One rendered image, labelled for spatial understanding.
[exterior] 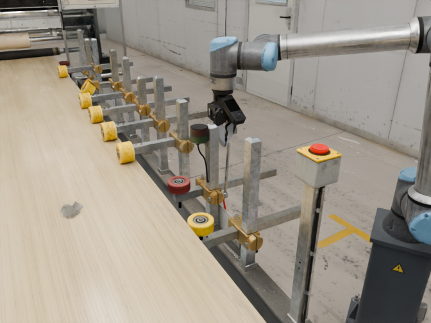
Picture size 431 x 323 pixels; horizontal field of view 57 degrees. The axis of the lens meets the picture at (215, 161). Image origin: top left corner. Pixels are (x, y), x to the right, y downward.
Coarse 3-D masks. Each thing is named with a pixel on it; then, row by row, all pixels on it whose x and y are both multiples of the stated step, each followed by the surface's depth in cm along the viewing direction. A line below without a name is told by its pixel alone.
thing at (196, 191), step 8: (264, 168) 158; (272, 168) 158; (232, 176) 152; (240, 176) 152; (264, 176) 156; (272, 176) 158; (232, 184) 149; (240, 184) 151; (192, 192) 142; (200, 192) 144; (176, 200) 140; (184, 200) 141
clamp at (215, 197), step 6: (198, 180) 147; (204, 180) 147; (204, 186) 143; (204, 192) 143; (210, 192) 139; (216, 192) 139; (204, 198) 144; (210, 198) 139; (216, 198) 139; (222, 198) 140; (216, 204) 140
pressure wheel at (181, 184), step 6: (168, 180) 139; (174, 180) 140; (180, 180) 139; (186, 180) 139; (168, 186) 138; (174, 186) 136; (180, 186) 136; (186, 186) 137; (174, 192) 137; (180, 192) 137; (186, 192) 138; (180, 204) 143
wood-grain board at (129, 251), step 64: (0, 64) 310; (0, 128) 186; (64, 128) 186; (0, 192) 133; (64, 192) 133; (128, 192) 133; (0, 256) 103; (64, 256) 103; (128, 256) 103; (192, 256) 103; (0, 320) 85; (64, 320) 85; (128, 320) 85; (192, 320) 85; (256, 320) 85
